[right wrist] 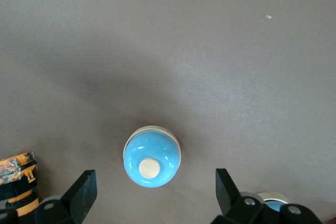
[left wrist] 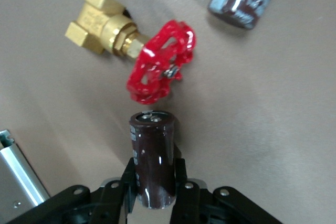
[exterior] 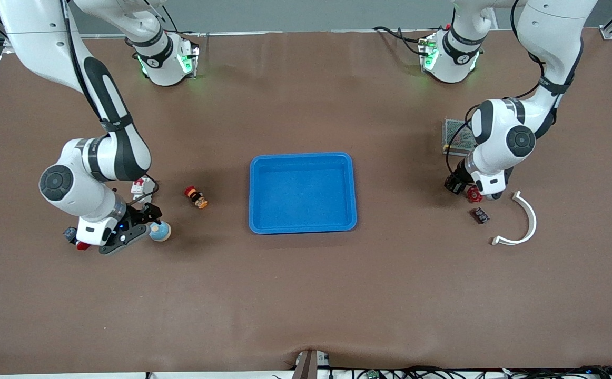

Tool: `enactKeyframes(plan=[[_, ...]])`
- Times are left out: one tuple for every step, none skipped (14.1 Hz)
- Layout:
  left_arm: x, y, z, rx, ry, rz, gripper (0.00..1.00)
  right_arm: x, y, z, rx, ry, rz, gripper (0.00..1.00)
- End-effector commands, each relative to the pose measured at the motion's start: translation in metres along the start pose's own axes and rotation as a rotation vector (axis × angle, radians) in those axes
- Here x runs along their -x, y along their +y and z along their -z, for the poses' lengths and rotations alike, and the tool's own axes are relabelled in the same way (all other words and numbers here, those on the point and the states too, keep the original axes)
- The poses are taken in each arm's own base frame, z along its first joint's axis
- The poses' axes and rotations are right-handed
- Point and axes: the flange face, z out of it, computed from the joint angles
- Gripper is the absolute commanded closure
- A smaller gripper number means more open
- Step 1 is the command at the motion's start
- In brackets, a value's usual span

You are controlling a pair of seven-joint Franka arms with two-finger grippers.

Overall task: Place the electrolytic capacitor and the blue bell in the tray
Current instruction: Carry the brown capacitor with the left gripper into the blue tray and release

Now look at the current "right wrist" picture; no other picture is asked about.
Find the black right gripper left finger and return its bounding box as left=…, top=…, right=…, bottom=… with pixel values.
left=0, top=169, right=98, bottom=224

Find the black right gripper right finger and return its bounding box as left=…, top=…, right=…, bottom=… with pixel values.
left=211, top=168, right=323, bottom=224

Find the scratched blue call bell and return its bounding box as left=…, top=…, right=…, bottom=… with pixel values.
left=258, top=191, right=290, bottom=213

